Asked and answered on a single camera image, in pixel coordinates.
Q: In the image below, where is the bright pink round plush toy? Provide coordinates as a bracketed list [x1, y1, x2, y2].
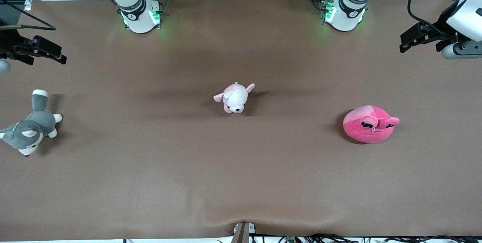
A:
[343, 105, 400, 144]

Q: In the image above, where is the grey white husky plush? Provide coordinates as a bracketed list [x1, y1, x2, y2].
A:
[0, 89, 63, 157]

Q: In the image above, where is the pale pink white plush dog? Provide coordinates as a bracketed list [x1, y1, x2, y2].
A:
[214, 82, 255, 114]

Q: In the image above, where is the brown table mat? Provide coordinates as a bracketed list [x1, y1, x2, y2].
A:
[0, 0, 482, 241]

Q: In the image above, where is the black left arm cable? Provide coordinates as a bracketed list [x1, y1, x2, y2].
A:
[407, 0, 452, 38]

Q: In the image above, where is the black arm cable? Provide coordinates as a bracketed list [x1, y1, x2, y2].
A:
[0, 0, 56, 31]
[407, 0, 452, 38]

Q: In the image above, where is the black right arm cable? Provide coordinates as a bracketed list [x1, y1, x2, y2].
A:
[0, 0, 56, 31]

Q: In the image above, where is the metal table clamp bracket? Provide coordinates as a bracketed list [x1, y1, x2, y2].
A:
[230, 222, 256, 243]

